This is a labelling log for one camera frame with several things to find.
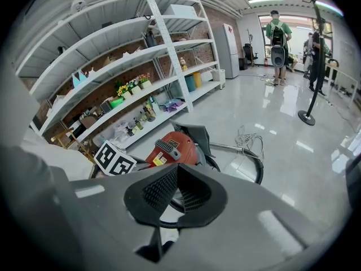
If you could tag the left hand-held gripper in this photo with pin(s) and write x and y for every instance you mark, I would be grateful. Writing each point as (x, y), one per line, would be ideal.
(114, 159)

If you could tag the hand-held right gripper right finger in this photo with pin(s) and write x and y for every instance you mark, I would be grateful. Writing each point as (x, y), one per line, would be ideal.
(203, 199)

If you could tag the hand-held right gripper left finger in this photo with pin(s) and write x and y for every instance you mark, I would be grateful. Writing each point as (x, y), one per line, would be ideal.
(152, 199)

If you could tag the red vacuum cleaner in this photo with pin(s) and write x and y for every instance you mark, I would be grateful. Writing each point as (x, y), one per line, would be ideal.
(189, 151)

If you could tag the person's left forearm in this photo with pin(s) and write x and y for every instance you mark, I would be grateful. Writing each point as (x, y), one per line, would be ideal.
(65, 162)

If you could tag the green toy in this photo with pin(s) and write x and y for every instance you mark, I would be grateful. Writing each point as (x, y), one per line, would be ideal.
(117, 102)

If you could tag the white jug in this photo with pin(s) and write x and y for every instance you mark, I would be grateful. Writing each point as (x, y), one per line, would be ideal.
(154, 106)

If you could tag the yellow flower pot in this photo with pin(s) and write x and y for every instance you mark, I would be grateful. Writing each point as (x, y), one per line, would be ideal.
(125, 93)

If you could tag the white flower pot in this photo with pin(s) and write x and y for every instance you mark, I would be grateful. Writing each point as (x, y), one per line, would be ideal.
(135, 88)

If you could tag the purple bag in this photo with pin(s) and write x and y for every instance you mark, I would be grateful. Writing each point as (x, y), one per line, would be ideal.
(173, 106)

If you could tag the red flower pot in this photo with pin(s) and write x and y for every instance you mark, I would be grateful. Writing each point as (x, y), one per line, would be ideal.
(145, 83)

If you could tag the teal spray bottle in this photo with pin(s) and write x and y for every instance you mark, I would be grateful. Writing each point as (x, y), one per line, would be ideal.
(82, 77)
(76, 81)

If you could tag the wide white shelf rack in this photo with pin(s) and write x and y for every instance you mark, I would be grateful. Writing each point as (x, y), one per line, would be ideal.
(112, 69)

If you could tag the cardboard box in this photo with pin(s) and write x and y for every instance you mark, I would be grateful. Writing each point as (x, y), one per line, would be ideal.
(109, 61)

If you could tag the teal bucket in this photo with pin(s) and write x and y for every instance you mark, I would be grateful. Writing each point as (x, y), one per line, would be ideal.
(190, 84)

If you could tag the yellow bucket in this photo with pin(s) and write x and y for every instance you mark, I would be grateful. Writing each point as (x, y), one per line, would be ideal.
(197, 80)

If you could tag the drink bottle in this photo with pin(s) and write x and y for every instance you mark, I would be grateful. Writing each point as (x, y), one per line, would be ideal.
(183, 64)

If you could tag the black coat rack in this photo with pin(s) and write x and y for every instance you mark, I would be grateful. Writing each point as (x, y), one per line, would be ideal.
(307, 118)

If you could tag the black box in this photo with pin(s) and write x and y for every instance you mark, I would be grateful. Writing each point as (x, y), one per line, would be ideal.
(243, 63)

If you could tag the narrow white shelf rack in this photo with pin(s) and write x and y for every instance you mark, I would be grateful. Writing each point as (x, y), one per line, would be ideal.
(197, 42)

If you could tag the silver refrigerator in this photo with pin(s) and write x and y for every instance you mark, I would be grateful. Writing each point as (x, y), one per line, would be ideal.
(228, 49)

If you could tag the black office chair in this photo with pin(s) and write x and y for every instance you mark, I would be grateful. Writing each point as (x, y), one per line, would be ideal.
(249, 54)

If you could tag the white box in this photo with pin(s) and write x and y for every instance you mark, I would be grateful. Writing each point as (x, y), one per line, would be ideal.
(180, 11)

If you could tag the rectangular wooden table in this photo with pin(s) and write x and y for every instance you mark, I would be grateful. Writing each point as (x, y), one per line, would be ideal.
(341, 75)

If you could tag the large window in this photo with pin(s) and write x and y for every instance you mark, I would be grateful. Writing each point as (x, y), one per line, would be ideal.
(299, 35)

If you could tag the ceiling light tube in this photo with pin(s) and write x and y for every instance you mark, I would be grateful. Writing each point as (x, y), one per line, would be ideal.
(330, 7)
(266, 0)

